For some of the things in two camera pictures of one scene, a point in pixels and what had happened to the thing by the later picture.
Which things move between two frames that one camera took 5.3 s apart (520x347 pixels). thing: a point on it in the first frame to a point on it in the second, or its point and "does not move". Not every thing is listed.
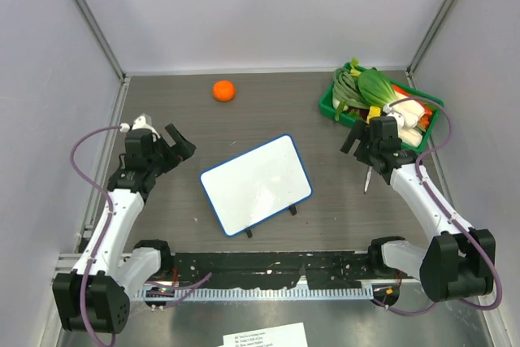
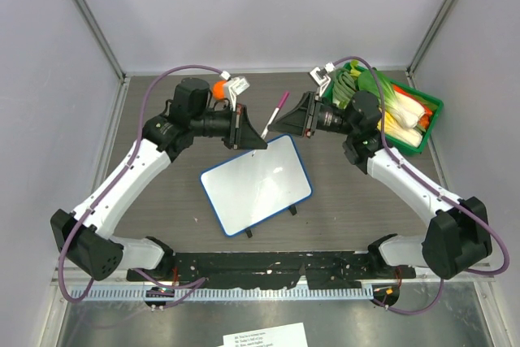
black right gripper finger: (355, 132) to (294, 121)
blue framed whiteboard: (256, 184) does not move
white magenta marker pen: (369, 175) to (276, 110)
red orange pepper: (424, 119) does not move
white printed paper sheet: (286, 336) does not move
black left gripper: (176, 153) to (243, 134)
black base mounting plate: (251, 270) does not move
